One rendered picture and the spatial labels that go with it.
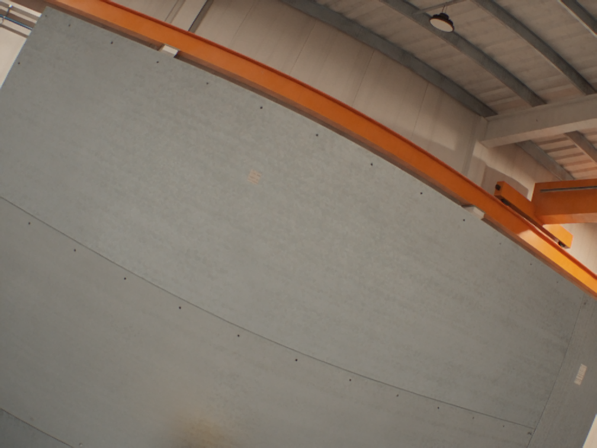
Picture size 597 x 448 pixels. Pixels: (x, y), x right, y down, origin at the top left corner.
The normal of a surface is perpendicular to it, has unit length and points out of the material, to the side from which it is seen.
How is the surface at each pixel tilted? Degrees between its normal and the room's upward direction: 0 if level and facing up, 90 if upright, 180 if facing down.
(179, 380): 90
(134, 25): 90
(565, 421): 90
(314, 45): 90
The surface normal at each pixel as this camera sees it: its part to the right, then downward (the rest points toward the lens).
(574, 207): -0.82, -0.40
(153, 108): 0.44, -0.02
